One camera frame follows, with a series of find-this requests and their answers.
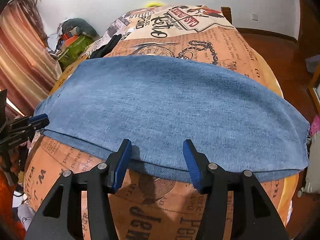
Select pile of white clothes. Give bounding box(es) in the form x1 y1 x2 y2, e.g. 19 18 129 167
47 17 66 55

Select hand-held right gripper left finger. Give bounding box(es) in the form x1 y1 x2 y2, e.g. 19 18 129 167
25 139 132 240

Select grey plastic bin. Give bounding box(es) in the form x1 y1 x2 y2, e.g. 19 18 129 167
305 55 320 73

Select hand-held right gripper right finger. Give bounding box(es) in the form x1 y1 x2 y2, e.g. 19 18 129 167
183 139 287 240

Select pink slipper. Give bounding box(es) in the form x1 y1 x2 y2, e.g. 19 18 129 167
309 115 320 137

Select wooden bedpost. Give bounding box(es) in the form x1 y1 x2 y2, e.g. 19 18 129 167
221 6 234 27

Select person's left forearm orange sleeve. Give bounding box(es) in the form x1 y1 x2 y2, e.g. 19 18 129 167
0 170 25 240

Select striped pink curtain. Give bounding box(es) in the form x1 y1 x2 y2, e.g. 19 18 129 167
0 0 63 118

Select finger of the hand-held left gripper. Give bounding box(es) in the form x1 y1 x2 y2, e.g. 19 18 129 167
32 119 50 132
28 114 48 125

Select black garment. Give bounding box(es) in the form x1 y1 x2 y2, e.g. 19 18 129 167
89 34 122 59

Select green patterned bag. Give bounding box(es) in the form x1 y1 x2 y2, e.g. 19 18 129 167
58 35 93 68

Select blue jeans pants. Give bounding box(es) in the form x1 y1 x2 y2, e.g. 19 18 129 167
33 56 310 183

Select orange box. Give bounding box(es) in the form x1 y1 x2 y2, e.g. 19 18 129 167
62 31 81 43

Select white storage box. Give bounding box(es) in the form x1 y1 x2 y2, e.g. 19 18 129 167
299 137 320 194

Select printed bed cover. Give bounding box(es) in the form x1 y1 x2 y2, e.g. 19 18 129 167
24 4 300 240

